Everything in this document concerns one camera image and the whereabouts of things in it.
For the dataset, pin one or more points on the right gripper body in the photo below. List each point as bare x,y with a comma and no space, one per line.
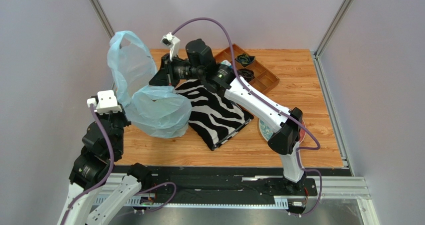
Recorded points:
166,70

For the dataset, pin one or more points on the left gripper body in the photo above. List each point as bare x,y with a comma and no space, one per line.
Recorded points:
119,119

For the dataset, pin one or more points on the light blue plastic bag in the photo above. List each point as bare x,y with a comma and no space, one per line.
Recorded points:
158,111

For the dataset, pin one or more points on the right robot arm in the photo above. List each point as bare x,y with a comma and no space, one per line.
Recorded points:
225,82

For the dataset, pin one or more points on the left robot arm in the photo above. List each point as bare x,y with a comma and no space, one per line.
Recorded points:
103,145

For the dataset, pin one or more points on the teal white sock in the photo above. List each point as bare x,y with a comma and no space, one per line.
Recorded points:
227,63

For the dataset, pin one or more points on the zebra striped cushion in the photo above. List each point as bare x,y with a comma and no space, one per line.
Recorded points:
215,119

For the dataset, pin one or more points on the fruit plate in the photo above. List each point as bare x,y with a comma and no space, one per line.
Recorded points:
267,133

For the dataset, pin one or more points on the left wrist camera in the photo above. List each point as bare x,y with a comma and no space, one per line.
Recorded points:
105,102

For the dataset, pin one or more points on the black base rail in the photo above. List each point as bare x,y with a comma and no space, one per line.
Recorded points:
219,185

